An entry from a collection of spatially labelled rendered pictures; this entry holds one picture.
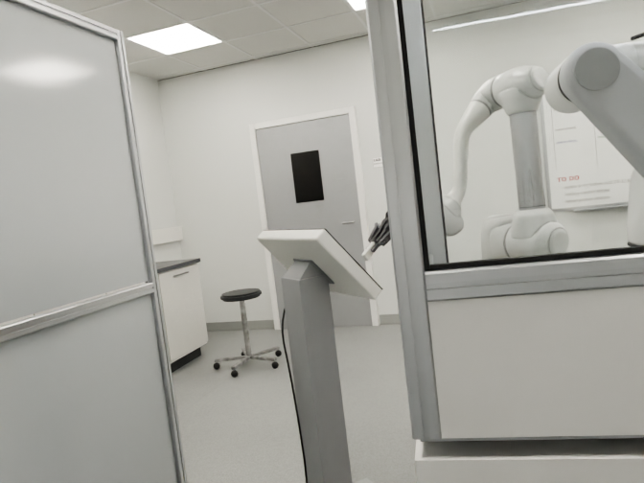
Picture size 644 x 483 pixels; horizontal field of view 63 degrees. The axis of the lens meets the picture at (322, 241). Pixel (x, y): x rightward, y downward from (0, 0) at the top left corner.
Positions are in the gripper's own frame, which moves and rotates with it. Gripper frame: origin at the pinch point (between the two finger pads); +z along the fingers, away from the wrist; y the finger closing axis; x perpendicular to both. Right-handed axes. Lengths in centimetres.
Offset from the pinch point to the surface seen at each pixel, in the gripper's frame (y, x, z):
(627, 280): 113, -49, 38
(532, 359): 104, -46, 50
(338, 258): 8.4, -14.6, 15.9
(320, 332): -7.2, 9.3, 32.2
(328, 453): -4, 43, 62
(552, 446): 105, -33, 55
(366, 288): 10.7, 0.5, 15.9
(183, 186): -412, 48, -96
